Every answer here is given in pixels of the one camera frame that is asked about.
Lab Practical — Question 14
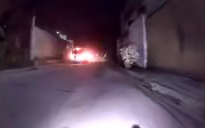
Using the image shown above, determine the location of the vehicle with bright lights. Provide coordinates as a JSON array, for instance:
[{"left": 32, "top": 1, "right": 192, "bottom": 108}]
[{"left": 68, "top": 46, "right": 96, "bottom": 64}]

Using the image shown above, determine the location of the grey asphalt road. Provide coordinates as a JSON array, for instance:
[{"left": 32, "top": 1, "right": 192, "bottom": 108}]
[{"left": 0, "top": 61, "right": 188, "bottom": 128}]

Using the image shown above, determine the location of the grey pavement beside road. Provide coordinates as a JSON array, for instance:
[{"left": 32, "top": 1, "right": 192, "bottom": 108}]
[{"left": 113, "top": 63, "right": 205, "bottom": 128}]

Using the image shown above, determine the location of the building with pale pillars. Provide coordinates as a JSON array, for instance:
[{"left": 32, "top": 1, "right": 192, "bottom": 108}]
[{"left": 114, "top": 0, "right": 205, "bottom": 83}]

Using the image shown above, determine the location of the row of dark trees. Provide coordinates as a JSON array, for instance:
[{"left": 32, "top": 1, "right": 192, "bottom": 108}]
[{"left": 0, "top": 6, "right": 33, "bottom": 71}]

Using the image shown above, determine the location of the pale wall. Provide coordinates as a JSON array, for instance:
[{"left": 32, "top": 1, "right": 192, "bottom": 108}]
[{"left": 29, "top": 15, "right": 75, "bottom": 63}]

